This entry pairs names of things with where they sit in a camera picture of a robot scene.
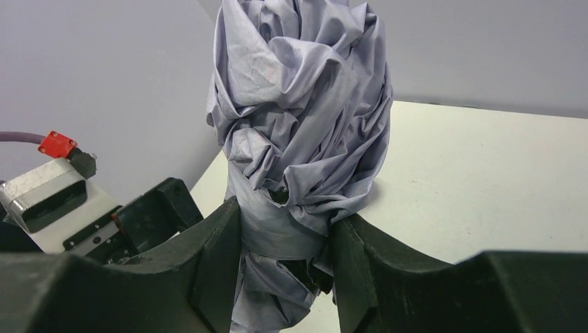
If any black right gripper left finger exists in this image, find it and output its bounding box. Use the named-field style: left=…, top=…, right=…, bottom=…
left=1, top=198, right=241, bottom=332

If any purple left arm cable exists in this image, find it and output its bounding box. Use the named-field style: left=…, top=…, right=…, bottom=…
left=0, top=130, right=47, bottom=145

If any lavender umbrella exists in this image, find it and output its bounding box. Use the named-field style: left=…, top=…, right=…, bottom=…
left=207, top=1, right=393, bottom=332

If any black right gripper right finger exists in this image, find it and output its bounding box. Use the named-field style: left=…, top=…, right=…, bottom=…
left=330, top=215, right=587, bottom=332

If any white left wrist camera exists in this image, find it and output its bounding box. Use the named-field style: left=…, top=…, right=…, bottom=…
left=1, top=158, right=119, bottom=255

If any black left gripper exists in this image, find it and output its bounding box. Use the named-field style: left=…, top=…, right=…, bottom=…
left=62, top=178, right=203, bottom=264

